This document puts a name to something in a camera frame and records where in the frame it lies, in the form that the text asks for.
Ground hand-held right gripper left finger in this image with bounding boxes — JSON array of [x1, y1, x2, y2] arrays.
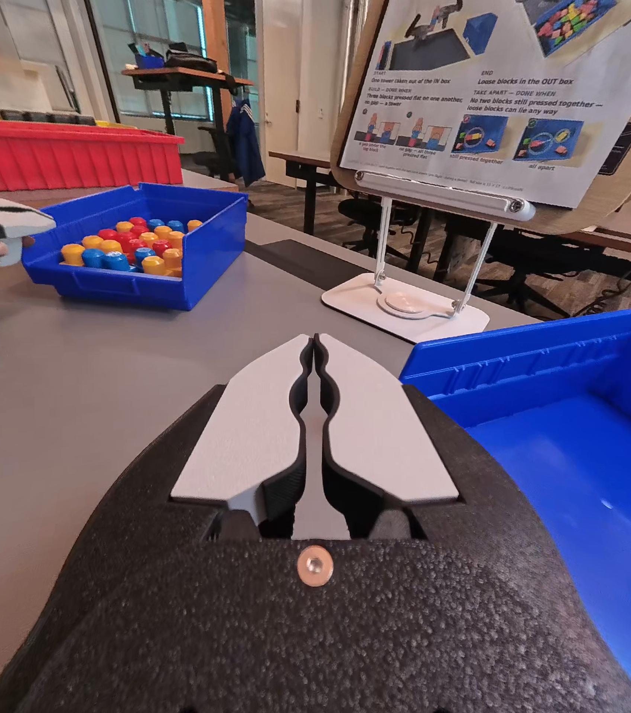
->
[[170, 333, 316, 527]]

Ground black trays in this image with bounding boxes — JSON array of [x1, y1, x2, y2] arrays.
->
[[0, 108, 98, 127]]

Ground wooden table with black legs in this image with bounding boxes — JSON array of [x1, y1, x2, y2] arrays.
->
[[268, 149, 349, 236]]

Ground white document stand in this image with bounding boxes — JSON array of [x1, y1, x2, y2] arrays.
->
[[321, 0, 631, 344]]

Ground wooden standing desk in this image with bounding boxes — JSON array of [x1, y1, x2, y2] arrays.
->
[[121, 66, 256, 182]]

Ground white door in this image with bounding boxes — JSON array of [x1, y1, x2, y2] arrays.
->
[[261, 0, 305, 159]]

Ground wooden desk with black legs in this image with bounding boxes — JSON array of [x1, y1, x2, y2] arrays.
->
[[563, 225, 631, 261]]

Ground printed instruction sheet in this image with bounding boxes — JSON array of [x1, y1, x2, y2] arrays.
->
[[339, 0, 631, 208]]

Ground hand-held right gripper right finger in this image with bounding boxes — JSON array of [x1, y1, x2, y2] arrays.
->
[[314, 333, 460, 538]]

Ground wooden post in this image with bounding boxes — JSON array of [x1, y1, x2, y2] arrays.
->
[[202, 0, 234, 76]]

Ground blue jacket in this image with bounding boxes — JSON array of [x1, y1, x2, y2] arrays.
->
[[226, 96, 267, 188]]

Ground red plastic bin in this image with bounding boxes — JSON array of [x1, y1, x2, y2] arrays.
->
[[0, 118, 185, 193]]

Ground blue plastic bin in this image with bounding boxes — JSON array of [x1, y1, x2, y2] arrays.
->
[[21, 183, 249, 312], [399, 305, 631, 713]]

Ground black office chair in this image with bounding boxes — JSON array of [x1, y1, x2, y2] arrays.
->
[[463, 220, 583, 321], [338, 194, 433, 263]]

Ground black bag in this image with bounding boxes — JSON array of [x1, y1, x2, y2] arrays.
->
[[164, 49, 218, 73]]

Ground pile of blocks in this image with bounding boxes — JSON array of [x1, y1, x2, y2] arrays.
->
[[59, 216, 205, 278]]

